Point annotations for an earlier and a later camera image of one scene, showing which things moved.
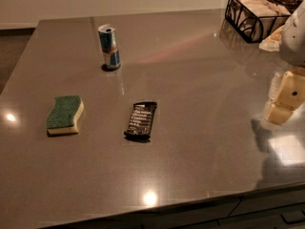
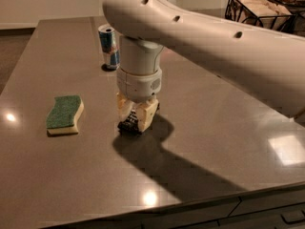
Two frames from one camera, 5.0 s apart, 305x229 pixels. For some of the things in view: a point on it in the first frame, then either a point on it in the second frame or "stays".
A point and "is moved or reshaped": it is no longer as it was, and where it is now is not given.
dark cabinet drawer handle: x=294 y=216 stays
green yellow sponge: x=62 y=118 stays
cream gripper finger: x=287 y=93 → x=146 y=111
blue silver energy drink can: x=110 y=47 stays
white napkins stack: x=255 y=15 stays
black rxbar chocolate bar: x=141 y=120 is moved or reshaped
